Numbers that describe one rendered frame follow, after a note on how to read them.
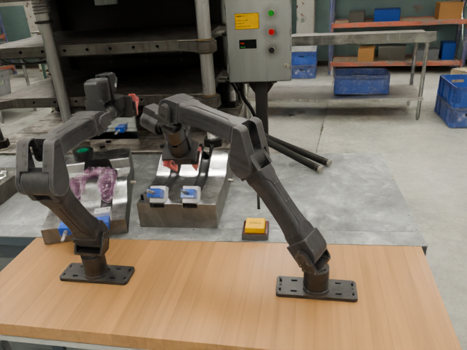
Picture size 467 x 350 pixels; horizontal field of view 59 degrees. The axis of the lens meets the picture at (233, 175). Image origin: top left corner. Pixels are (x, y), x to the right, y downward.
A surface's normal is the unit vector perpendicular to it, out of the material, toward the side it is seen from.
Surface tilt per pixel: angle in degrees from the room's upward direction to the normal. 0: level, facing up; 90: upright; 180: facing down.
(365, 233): 0
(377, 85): 92
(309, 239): 51
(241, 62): 90
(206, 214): 90
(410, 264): 0
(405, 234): 0
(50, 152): 63
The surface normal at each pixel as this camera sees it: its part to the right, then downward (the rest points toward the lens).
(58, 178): 0.98, 0.02
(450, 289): -0.06, -0.90
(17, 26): -0.26, 0.43
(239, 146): -0.58, 0.38
